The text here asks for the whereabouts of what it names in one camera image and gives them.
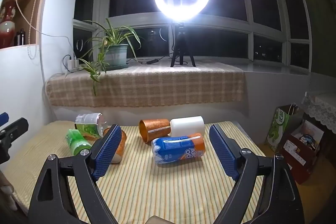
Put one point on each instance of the copper orange cup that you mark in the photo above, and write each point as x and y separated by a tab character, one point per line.
155	132

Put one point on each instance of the green plastic bottle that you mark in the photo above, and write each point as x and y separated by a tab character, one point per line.
77	144

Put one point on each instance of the white power strip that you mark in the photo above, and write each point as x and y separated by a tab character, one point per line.
73	64

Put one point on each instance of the dark bottle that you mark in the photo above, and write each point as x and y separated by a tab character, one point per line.
21	36

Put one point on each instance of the orange patterned paper cup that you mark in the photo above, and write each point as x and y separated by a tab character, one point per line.
121	145

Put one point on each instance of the red cardboard box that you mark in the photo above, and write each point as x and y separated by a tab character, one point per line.
302	163

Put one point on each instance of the green paper bag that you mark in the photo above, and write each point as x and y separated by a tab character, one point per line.
282	127

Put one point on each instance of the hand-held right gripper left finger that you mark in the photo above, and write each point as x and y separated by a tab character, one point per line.
105	153

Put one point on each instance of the white lace cloth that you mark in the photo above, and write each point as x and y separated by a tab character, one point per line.
323	111

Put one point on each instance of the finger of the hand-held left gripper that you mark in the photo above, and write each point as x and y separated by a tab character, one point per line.
15	128
3	119

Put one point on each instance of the black tripod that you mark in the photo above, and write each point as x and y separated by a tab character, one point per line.
181	43

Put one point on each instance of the clear bottle with green label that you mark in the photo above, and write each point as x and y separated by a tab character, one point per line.
90	125

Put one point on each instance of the window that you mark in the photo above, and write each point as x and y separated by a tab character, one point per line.
215	27

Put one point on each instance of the red and white vase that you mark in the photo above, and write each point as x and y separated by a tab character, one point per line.
7	27

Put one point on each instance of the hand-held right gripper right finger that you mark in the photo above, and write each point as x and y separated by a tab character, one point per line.
223	153

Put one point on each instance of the person's left hand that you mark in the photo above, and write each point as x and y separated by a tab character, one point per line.
6	192

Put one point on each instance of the blue and orange can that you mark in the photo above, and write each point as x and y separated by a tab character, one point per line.
178	149

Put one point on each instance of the green plant pot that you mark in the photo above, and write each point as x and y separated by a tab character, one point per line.
116	56

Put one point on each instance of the yellow striped table mat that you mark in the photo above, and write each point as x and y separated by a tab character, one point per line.
157	187

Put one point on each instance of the beige checked cloth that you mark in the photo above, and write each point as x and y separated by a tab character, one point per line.
157	85

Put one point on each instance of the spider plant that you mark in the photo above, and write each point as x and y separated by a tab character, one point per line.
107	35

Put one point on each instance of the white cup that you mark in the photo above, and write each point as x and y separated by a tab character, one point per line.
187	125

